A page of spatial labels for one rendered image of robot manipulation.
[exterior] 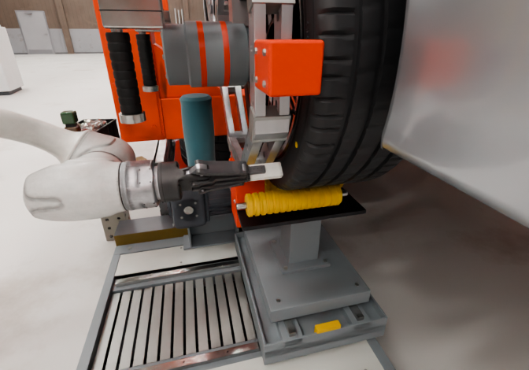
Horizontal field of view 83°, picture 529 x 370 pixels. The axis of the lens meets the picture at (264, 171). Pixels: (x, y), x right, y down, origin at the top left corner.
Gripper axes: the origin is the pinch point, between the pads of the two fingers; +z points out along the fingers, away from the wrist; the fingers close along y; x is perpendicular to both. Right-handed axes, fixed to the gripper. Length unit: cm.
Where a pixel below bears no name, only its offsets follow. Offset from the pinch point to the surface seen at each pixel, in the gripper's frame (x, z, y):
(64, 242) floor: 12, -78, -102
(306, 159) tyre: -1.5, 6.1, 8.2
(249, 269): -16, 1, -54
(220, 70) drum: 23.4, -6.2, 2.3
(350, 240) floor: -10, 55, -81
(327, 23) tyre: 11.1, 6.3, 26.3
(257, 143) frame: 2.9, -2.1, 7.2
